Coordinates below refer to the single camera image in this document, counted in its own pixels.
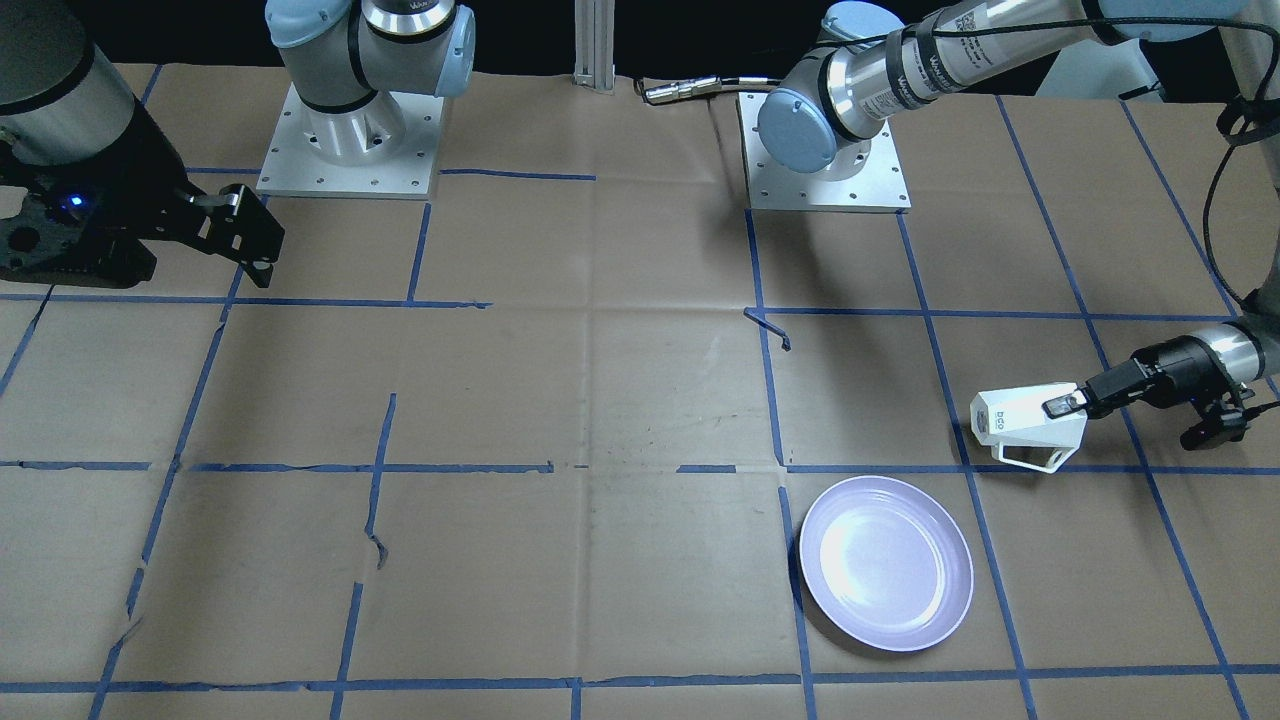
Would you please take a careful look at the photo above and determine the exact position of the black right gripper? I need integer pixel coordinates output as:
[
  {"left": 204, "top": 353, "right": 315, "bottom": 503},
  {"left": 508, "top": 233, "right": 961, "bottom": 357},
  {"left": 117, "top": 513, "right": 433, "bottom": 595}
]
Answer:
[{"left": 1, "top": 102, "right": 285, "bottom": 290}]

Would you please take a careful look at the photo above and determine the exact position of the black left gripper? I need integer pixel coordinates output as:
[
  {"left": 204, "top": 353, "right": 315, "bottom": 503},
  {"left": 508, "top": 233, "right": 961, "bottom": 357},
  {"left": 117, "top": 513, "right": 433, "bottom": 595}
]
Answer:
[{"left": 1042, "top": 336, "right": 1256, "bottom": 451}]

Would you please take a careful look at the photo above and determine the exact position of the white faceted cup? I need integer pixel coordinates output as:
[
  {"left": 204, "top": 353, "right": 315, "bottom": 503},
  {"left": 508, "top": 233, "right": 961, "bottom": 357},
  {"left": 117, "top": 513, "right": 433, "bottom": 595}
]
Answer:
[{"left": 970, "top": 382, "right": 1088, "bottom": 474}]

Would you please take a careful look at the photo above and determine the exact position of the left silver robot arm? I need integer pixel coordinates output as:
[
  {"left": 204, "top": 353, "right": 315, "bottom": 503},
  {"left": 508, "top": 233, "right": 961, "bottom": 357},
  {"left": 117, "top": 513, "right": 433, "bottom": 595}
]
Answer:
[{"left": 756, "top": 1, "right": 1277, "bottom": 466}]

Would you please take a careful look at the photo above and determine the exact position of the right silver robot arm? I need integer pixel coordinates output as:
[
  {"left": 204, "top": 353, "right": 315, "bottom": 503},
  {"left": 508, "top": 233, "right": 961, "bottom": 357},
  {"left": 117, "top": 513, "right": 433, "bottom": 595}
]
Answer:
[{"left": 3, "top": 1, "right": 476, "bottom": 290}]

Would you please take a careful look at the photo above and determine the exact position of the lavender plate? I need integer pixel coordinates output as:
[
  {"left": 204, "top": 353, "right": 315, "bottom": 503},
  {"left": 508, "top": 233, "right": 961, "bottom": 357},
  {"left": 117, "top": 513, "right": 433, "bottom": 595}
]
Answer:
[{"left": 796, "top": 475, "right": 977, "bottom": 653}]

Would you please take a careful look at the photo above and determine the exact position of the white object background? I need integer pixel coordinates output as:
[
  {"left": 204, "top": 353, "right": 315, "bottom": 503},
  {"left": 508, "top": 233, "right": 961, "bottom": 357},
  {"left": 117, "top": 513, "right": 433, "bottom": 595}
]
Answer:
[{"left": 1036, "top": 40, "right": 1165, "bottom": 102}]

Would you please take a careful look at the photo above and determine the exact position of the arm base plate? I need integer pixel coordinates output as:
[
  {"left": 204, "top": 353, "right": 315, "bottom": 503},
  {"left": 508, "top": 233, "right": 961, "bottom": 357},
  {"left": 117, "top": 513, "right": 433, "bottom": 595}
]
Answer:
[
  {"left": 256, "top": 87, "right": 448, "bottom": 200},
  {"left": 737, "top": 92, "right": 913, "bottom": 213}
]

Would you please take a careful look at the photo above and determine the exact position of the aluminium extrusion post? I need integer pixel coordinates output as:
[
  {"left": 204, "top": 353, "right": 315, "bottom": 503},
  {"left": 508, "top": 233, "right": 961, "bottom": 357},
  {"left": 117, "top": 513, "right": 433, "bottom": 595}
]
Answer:
[{"left": 572, "top": 0, "right": 616, "bottom": 94}]

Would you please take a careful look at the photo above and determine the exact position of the silver cable connector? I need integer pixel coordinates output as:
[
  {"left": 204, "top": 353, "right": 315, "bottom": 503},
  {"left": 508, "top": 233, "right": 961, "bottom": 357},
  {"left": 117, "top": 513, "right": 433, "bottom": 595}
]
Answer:
[{"left": 634, "top": 76, "right": 782, "bottom": 106}]

